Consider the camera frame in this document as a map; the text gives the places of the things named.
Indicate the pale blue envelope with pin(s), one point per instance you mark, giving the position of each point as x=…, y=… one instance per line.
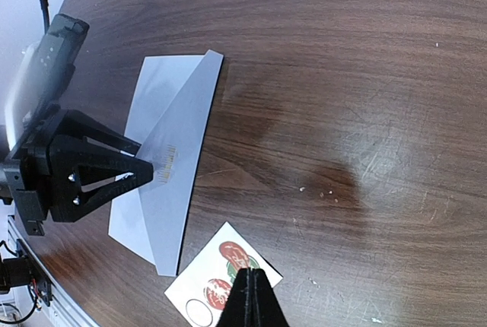
x=168, y=118

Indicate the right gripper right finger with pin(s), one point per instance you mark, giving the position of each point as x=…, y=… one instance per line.
x=264, y=308

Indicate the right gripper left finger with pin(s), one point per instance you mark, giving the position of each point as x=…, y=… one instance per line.
x=236, y=312

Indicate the orange round sticker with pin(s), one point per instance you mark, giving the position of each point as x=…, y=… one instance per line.
x=217, y=292

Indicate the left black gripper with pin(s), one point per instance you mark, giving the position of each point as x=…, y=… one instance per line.
x=66, y=165

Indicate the aluminium front rail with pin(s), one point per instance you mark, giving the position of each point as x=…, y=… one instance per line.
x=37, y=298

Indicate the white sticker sheet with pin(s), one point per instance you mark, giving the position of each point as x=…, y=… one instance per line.
x=199, y=293

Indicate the red white round sticker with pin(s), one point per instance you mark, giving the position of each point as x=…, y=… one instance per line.
x=235, y=254

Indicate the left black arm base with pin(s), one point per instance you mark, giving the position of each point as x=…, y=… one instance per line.
x=22, y=269

